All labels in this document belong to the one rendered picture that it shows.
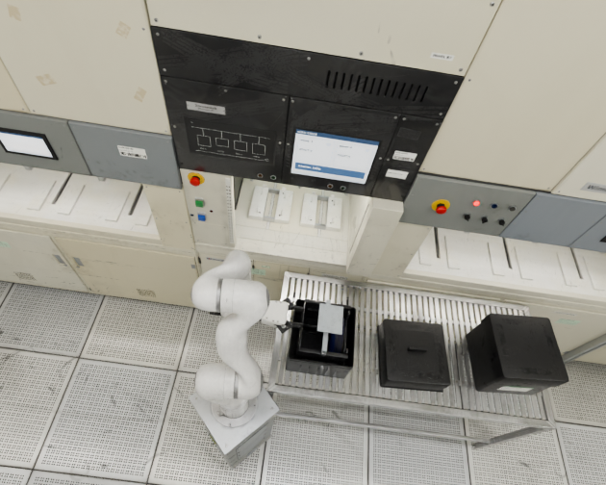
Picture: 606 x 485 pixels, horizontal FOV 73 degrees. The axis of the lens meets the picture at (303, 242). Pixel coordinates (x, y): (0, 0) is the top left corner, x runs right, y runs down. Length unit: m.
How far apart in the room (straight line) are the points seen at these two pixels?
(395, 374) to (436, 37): 1.32
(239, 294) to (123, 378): 1.70
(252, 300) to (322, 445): 1.59
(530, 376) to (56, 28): 2.06
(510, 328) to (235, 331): 1.25
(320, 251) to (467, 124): 0.98
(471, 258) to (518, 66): 1.21
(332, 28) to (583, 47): 0.65
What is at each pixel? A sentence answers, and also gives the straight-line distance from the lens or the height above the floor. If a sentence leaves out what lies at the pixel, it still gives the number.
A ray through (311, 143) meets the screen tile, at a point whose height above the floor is 1.63.
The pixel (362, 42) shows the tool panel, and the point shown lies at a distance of 1.22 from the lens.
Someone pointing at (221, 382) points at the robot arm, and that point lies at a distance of 1.46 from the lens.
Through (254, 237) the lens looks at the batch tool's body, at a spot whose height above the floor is 0.87.
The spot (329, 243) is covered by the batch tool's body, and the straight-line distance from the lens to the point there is 2.09.
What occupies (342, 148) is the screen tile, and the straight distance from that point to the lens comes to 1.44.
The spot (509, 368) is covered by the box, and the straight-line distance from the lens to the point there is 1.95.
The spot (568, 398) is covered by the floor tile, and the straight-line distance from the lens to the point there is 3.36.
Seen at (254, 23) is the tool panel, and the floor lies 2.01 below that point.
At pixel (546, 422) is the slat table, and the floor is 0.76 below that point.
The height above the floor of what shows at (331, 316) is 1.08.
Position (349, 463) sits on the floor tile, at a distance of 2.66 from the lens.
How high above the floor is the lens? 2.59
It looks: 56 degrees down
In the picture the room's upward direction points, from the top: 11 degrees clockwise
